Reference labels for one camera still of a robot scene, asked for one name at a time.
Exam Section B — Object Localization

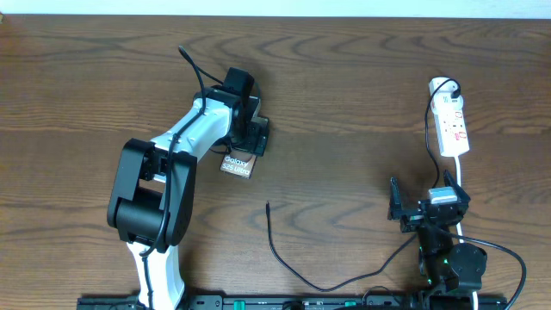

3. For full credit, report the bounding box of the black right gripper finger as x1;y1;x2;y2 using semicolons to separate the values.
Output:
443;170;468;201
389;177;402;212

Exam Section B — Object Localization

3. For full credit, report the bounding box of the Galaxy S25 Ultra smartphone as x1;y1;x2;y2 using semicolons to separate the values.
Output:
220;151;257;179

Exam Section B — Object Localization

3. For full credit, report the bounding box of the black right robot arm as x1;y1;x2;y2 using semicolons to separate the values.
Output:
387;170;487;309

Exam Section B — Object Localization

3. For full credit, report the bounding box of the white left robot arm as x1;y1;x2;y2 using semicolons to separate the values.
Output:
107;88;269;309

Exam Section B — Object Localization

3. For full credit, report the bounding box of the white USB charger adapter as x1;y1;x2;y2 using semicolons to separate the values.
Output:
430;91;464;115

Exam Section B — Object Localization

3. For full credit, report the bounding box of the white power strip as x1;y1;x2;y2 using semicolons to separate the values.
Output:
429;77;469;158

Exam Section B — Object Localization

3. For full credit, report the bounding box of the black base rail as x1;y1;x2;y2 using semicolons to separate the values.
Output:
76;292;507;310

